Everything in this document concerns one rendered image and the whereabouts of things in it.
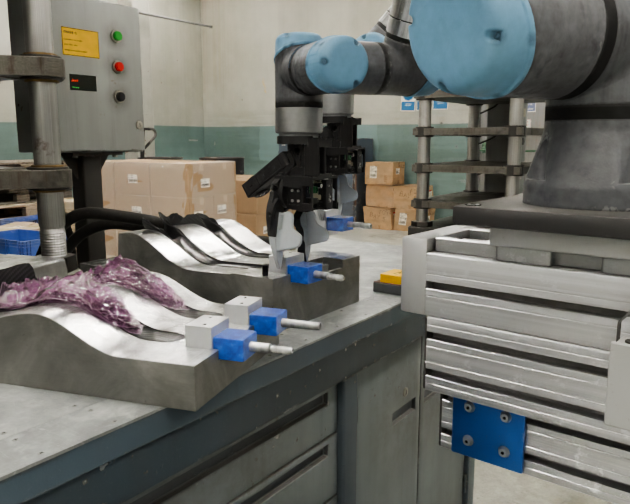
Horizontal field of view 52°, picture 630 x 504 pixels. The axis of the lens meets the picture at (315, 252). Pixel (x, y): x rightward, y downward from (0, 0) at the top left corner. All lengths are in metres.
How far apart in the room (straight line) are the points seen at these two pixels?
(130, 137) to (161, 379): 1.22
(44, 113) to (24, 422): 0.95
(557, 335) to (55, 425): 0.54
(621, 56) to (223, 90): 9.55
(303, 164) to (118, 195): 4.51
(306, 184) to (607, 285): 0.49
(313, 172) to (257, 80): 8.68
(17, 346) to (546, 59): 0.68
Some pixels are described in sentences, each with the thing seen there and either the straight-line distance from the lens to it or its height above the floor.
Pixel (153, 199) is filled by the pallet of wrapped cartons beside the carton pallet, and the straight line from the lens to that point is 5.19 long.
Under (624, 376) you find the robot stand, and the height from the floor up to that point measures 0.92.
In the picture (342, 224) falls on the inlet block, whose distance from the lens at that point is 1.32.
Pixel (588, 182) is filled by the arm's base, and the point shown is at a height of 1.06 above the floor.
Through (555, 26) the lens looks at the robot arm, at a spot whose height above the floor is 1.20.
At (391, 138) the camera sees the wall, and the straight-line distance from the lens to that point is 8.36.
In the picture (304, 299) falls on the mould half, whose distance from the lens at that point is 1.08.
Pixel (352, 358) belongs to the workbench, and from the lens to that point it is 1.20.
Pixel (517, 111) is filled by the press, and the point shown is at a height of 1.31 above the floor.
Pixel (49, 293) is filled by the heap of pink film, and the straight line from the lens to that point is 0.90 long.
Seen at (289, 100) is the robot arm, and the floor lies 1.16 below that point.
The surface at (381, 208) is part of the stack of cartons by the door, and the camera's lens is 8.00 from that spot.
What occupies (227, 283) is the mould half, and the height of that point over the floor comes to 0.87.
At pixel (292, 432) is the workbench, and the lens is 1.11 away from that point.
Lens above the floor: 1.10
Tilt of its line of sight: 10 degrees down
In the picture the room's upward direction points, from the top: straight up
